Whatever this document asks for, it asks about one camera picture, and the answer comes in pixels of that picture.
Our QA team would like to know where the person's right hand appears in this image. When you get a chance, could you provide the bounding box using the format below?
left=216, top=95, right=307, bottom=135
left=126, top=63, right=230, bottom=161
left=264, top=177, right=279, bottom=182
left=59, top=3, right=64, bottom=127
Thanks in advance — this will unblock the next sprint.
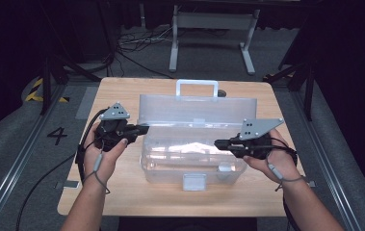
left=242, top=128, right=303, bottom=187

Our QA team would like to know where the grey right wrist strap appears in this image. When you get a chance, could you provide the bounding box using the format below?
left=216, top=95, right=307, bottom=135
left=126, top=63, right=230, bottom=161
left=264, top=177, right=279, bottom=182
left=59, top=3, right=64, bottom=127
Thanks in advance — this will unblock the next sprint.
left=266, top=158, right=306, bottom=193

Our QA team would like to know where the grey metal table frame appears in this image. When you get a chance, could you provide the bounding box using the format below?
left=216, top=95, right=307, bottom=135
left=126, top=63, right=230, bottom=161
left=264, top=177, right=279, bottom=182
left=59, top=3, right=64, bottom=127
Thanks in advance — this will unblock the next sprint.
left=169, top=4, right=261, bottom=76

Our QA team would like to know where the person's left hand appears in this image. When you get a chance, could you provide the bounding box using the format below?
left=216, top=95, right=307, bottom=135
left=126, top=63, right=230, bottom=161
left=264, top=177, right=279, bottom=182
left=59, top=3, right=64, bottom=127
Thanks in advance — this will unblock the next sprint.
left=83, top=123, right=129, bottom=191

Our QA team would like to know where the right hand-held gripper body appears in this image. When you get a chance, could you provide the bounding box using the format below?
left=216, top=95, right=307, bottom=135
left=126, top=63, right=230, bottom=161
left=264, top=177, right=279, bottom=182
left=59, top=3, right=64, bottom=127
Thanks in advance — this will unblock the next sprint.
left=232, top=117, right=285, bottom=161

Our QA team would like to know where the yellow black hazard tape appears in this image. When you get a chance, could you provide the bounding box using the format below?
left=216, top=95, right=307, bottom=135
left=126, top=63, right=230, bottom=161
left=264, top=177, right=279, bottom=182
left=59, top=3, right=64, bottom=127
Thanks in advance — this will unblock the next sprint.
left=24, top=77, right=70, bottom=104

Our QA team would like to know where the black metal stand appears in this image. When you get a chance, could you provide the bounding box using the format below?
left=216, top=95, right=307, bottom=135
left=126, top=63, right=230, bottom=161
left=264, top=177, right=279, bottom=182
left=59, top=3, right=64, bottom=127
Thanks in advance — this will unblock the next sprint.
left=263, top=61, right=319, bottom=122
left=39, top=54, right=102, bottom=116

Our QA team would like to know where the clear plastic storage box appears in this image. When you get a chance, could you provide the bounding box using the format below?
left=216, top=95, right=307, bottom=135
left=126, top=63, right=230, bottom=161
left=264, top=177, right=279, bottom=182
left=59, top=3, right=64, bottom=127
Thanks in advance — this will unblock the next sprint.
left=137, top=79, right=258, bottom=193

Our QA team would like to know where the grey left wrist strap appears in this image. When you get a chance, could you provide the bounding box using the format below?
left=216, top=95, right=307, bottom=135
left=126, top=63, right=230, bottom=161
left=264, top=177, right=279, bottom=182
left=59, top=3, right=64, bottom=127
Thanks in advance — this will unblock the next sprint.
left=85, top=152, right=111, bottom=195

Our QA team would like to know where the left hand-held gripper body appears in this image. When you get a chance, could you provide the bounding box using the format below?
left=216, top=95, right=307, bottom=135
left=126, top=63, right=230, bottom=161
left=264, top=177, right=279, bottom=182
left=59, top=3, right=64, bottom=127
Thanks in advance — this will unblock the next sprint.
left=94, top=101, right=140, bottom=152

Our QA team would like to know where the grey wrist strap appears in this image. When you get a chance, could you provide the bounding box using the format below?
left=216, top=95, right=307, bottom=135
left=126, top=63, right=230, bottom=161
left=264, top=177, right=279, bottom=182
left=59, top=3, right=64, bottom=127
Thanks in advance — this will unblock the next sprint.
left=85, top=152, right=111, bottom=195
left=266, top=158, right=306, bottom=193

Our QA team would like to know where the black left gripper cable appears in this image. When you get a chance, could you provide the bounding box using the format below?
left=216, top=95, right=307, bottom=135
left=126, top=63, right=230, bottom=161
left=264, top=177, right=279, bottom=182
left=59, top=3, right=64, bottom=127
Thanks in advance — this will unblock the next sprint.
left=15, top=107, right=109, bottom=231

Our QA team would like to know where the bundle of floor cables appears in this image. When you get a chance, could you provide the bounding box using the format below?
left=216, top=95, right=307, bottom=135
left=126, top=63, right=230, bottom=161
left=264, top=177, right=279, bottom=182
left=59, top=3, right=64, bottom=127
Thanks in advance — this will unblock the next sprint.
left=116, top=25, right=175, bottom=80

